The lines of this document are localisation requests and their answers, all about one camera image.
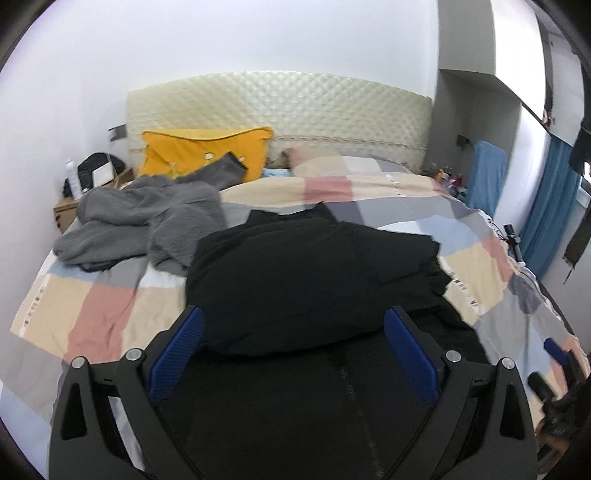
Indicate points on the patchwork pastel duvet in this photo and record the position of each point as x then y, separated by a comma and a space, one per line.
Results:
68, 312

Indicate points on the blue curtain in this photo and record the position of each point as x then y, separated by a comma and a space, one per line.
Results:
556, 195

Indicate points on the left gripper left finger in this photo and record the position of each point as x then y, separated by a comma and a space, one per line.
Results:
106, 423

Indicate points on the yellow pillow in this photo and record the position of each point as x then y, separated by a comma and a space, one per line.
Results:
178, 152

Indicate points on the white bottle on nightstand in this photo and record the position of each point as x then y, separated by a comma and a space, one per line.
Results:
73, 180

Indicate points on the grey wardrobe cabinet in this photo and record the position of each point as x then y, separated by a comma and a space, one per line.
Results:
491, 69

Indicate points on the wooden nightstand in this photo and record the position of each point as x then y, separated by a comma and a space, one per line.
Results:
65, 211

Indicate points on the wall socket plate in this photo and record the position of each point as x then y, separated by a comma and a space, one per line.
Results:
117, 133

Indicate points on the cream quilted headboard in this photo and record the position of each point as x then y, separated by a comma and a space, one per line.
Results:
351, 115

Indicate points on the blue towel on chair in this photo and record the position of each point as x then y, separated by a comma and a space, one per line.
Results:
487, 177

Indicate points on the black puffer jacket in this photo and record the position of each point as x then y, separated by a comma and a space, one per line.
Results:
294, 377

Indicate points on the grey fleece garment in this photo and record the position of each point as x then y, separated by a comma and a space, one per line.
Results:
156, 217

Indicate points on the black bag on nightstand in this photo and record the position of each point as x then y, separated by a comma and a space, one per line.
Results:
95, 171

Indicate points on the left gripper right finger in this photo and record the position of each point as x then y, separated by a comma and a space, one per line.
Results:
479, 425

